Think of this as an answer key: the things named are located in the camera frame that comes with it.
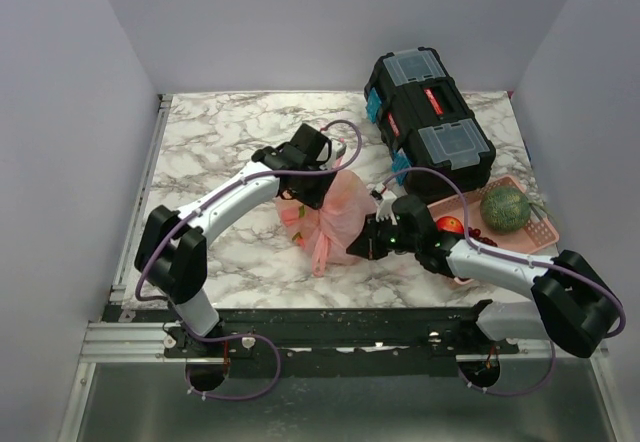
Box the dark red fake grapes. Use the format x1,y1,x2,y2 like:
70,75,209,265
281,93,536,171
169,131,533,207
469,227,498,247

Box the pink plastic bag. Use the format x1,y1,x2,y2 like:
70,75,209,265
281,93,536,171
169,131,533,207
275,169,376,277

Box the black mounting rail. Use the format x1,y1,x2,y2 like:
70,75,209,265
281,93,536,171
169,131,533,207
164,302,518,378

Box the black plastic toolbox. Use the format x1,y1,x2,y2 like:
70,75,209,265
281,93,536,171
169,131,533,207
364,47,496,204

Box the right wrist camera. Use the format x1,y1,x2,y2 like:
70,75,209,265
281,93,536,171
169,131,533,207
370,183,397,225

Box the green fake melon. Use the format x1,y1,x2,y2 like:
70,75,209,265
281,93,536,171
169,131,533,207
480,186,531,234

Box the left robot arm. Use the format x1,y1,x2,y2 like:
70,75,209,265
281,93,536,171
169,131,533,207
134,124,346,357

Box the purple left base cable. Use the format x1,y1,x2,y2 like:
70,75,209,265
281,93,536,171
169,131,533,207
169,311,286,403

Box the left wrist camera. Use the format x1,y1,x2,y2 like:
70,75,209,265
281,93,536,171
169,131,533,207
326,140,346,169

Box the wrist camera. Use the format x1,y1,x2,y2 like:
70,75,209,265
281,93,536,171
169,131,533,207
326,140,346,169
370,183,397,225

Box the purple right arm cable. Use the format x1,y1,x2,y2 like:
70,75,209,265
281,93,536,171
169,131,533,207
379,165,626,338

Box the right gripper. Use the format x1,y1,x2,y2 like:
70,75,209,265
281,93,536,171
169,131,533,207
346,212,420,261

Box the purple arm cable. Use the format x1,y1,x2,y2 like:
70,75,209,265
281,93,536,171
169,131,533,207
135,119,363,304
379,165,626,338

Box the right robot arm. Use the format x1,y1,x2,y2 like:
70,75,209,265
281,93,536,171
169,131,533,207
346,196,626,358

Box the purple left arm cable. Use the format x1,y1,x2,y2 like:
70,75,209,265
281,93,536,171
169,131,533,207
135,119,363,304

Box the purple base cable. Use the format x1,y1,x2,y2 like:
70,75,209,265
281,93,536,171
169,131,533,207
457,336,557,397
169,311,286,403

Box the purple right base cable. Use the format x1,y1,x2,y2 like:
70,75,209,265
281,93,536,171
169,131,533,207
457,336,557,397

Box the red fake apple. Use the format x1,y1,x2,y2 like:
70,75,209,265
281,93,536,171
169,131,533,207
436,216,464,234

